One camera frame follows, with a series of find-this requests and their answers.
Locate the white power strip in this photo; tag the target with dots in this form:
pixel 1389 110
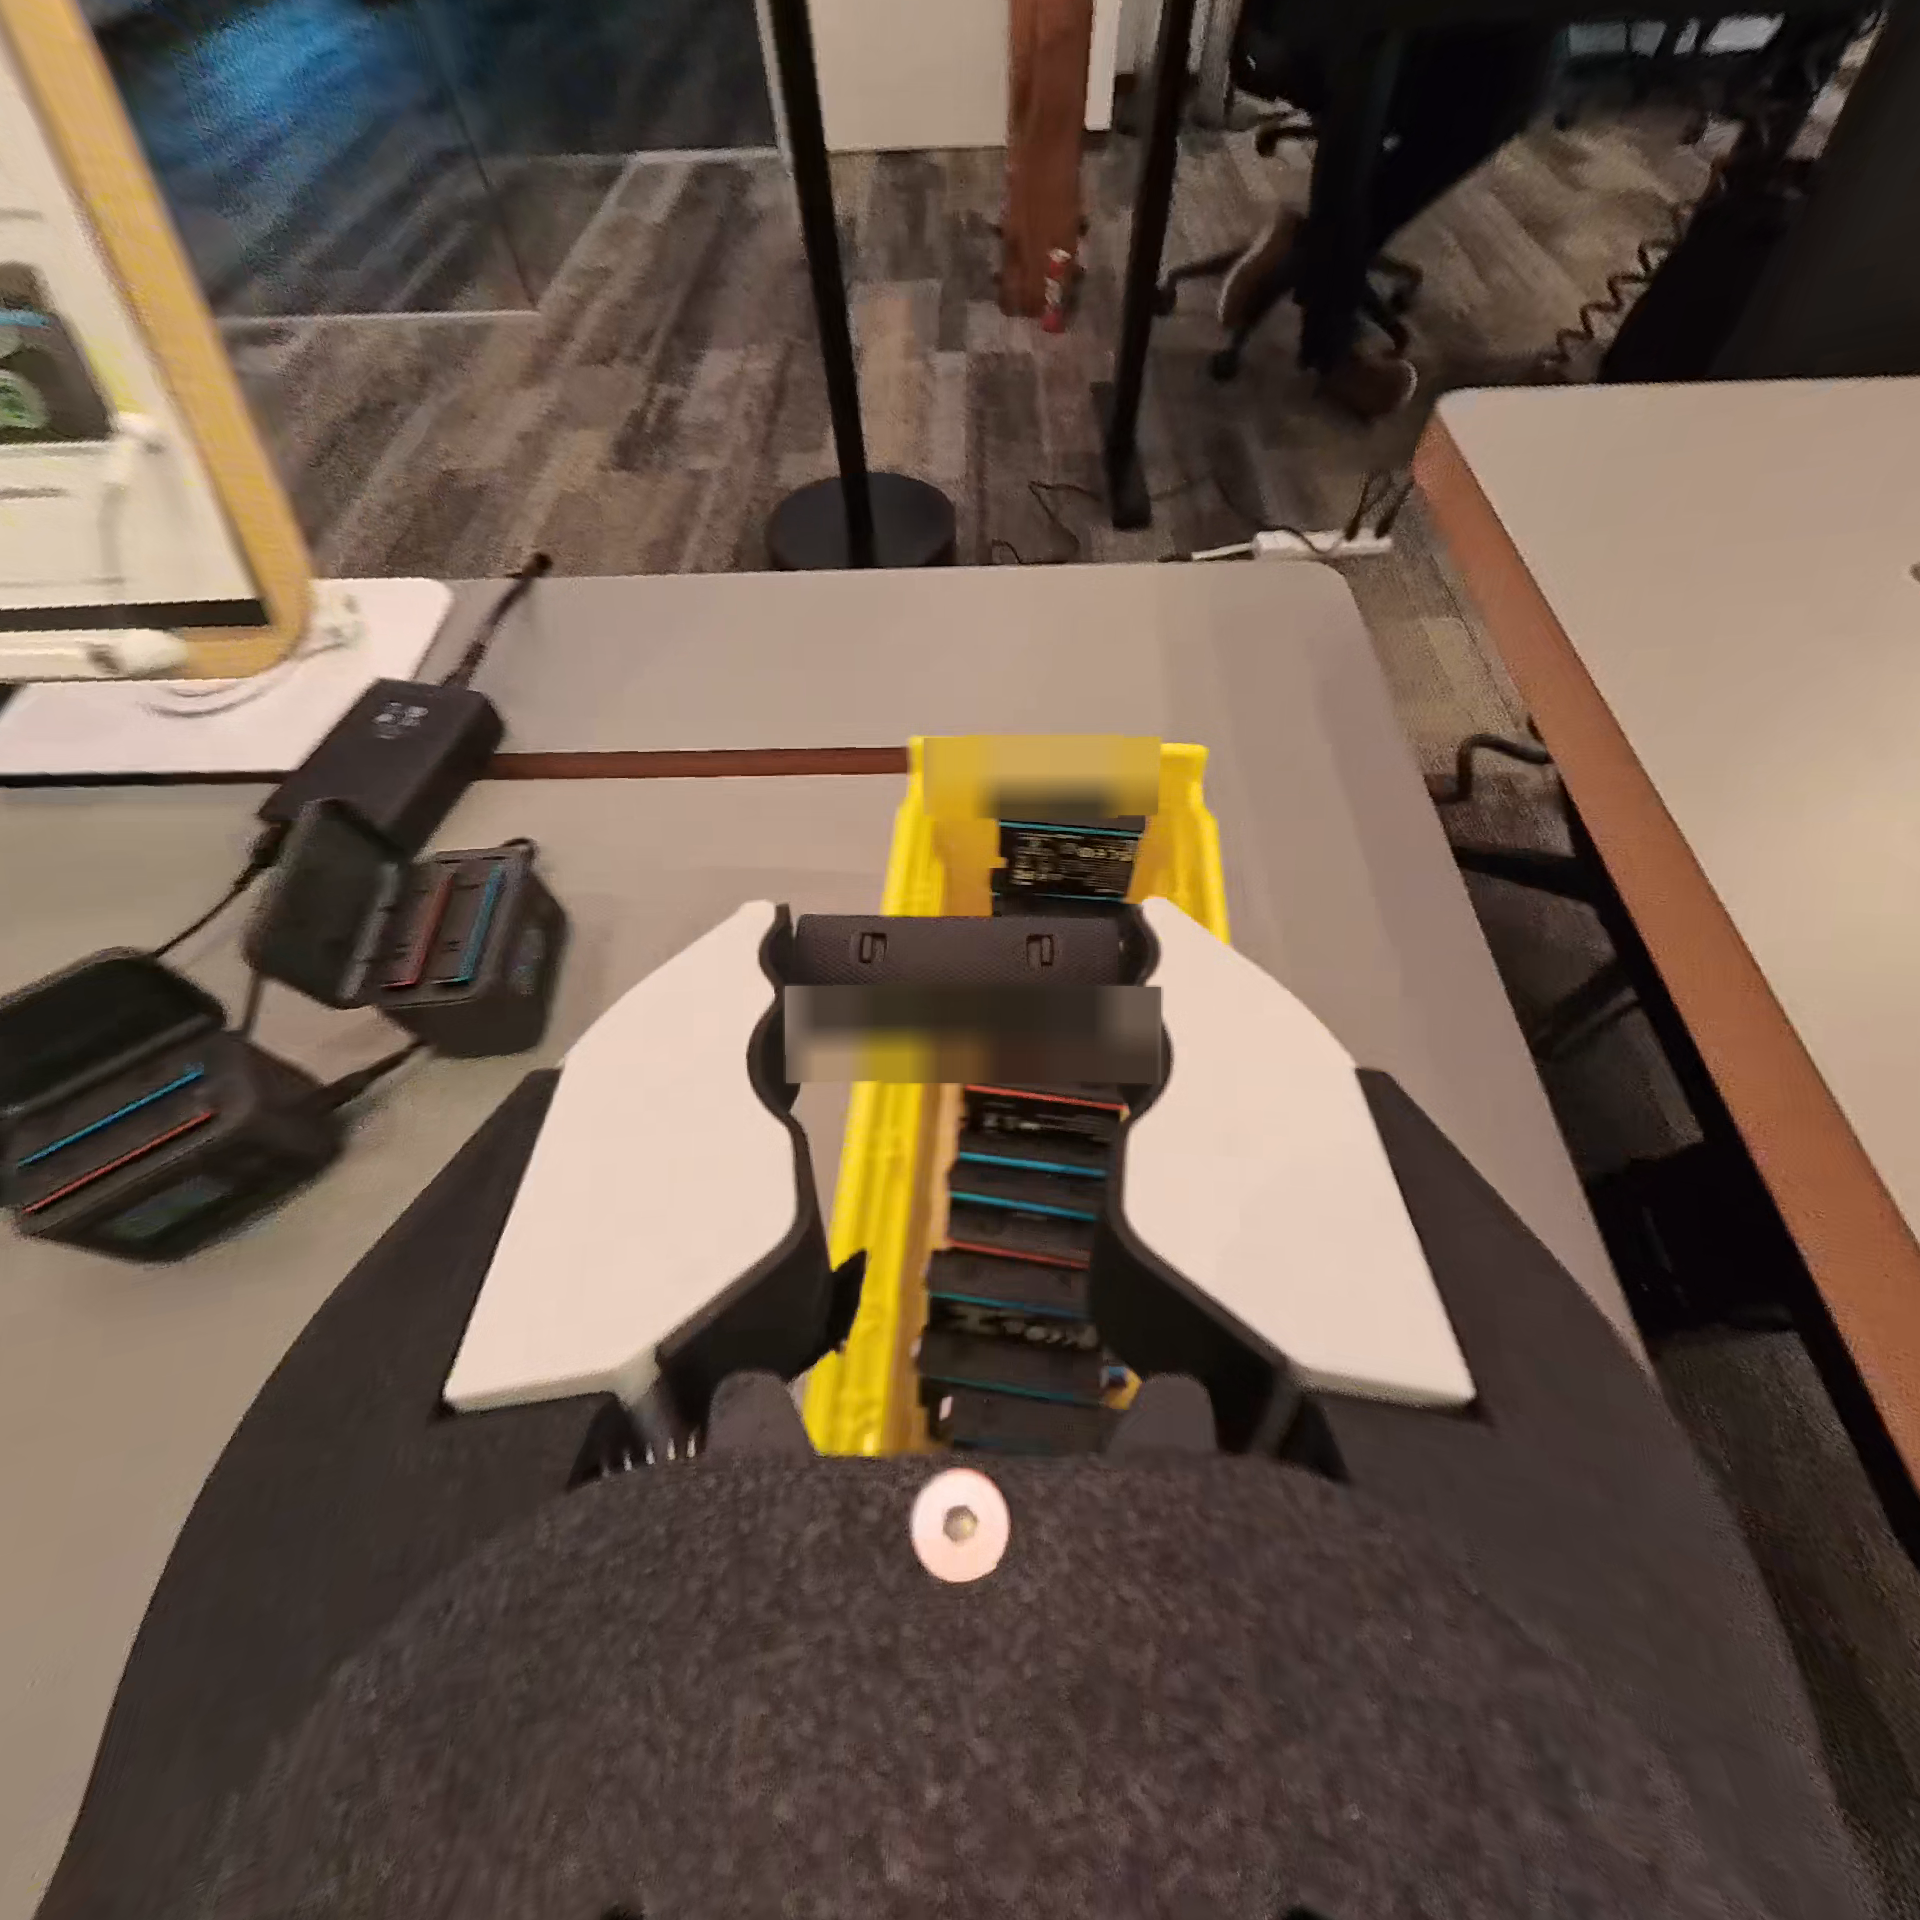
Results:
pixel 1290 542

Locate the wooden edged desk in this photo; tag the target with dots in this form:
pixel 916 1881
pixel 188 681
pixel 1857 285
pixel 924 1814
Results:
pixel 1725 675

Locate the blue trimmed black battery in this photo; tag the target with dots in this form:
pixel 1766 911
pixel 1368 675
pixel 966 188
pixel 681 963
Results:
pixel 961 949
pixel 112 1118
pixel 477 918

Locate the yellow plastic bin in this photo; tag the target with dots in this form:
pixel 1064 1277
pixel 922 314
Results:
pixel 885 1201

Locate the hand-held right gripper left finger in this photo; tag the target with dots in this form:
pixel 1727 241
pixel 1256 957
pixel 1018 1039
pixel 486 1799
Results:
pixel 646 1201

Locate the wooden beam leg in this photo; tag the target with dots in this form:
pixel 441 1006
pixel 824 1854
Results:
pixel 1047 149

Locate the printed instruction sheet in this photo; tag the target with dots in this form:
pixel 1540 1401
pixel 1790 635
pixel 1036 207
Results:
pixel 60 495

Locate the red white small object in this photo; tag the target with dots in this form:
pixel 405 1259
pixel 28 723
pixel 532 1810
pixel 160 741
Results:
pixel 1061 285

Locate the black battery charger case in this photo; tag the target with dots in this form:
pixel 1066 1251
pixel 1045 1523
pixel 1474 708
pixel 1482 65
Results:
pixel 89 1020
pixel 329 902

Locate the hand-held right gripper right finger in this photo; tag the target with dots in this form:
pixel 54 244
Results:
pixel 1277 1201

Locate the wooden instruction board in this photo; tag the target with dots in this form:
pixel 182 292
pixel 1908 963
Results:
pixel 165 300

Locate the orange trimmed black battery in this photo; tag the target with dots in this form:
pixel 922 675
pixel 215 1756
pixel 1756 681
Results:
pixel 120 1163
pixel 416 931

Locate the black metal pole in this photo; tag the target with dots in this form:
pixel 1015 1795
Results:
pixel 1156 226
pixel 825 300

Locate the black usb charging hub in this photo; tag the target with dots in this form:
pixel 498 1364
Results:
pixel 390 751

